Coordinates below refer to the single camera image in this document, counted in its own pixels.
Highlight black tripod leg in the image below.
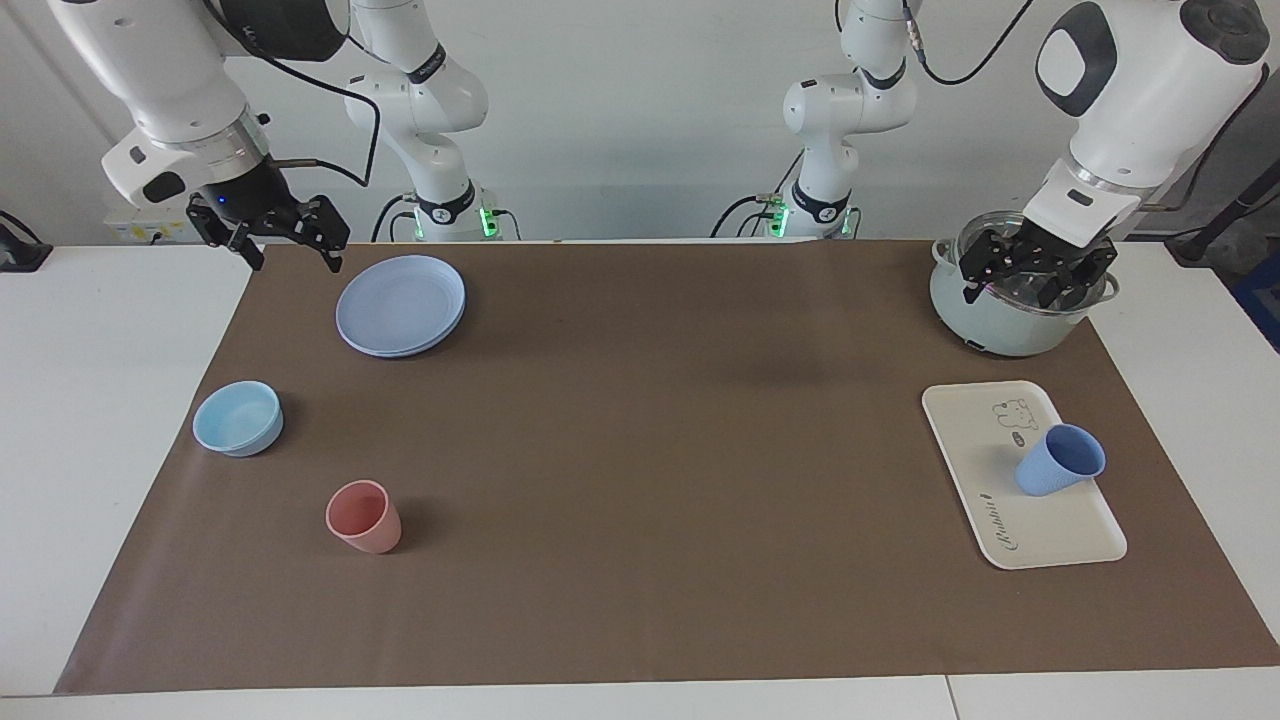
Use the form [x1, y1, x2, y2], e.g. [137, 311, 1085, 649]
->
[1164, 158, 1280, 267]

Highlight pink ribbed cup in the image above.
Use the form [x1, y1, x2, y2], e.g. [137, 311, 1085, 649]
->
[324, 479, 403, 555]

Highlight black left base cables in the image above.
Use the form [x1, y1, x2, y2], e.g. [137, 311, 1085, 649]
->
[709, 150, 863, 240]

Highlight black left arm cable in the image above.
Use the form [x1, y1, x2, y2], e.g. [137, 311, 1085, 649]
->
[898, 0, 1037, 87]

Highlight periwinkle blue plate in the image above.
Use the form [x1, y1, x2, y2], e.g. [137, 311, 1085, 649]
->
[335, 254, 468, 360]

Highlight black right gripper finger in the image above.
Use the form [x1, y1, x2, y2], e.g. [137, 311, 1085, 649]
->
[187, 198, 265, 272]
[293, 196, 352, 274]

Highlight white power strip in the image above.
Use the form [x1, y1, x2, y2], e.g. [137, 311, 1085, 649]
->
[104, 208, 206, 247]

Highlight blue crate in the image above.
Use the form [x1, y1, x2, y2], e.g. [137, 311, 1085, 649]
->
[1234, 248, 1280, 353]

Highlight cream rabbit print tray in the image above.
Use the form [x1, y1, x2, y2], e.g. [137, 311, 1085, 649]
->
[921, 380, 1129, 571]

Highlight light blue bowl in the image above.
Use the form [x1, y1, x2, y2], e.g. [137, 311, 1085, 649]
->
[191, 380, 285, 459]

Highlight pale green pot glass lid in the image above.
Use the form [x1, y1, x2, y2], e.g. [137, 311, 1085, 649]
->
[929, 210, 1120, 359]

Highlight brown paper table mat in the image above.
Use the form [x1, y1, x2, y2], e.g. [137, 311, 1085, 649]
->
[55, 240, 1280, 696]

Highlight periwinkle blue ribbed cup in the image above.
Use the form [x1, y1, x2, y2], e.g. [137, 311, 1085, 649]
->
[1014, 423, 1108, 498]

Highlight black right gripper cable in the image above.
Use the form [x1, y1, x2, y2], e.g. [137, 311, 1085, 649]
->
[200, 0, 382, 191]

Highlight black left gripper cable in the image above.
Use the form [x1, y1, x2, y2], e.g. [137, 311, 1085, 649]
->
[1140, 60, 1272, 213]

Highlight black right base cables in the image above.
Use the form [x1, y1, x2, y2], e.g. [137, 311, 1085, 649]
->
[369, 188, 521, 242]

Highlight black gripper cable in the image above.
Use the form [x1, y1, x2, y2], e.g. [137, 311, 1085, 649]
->
[200, 0, 382, 191]
[1140, 60, 1272, 213]

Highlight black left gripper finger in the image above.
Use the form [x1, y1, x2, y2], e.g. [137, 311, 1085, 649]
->
[1039, 247, 1120, 310]
[959, 229, 1012, 305]

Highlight black base cables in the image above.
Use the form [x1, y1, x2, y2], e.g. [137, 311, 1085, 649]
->
[369, 188, 521, 242]
[709, 150, 863, 240]

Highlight black clamp stand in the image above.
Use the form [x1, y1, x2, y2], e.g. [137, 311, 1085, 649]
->
[0, 209, 53, 274]

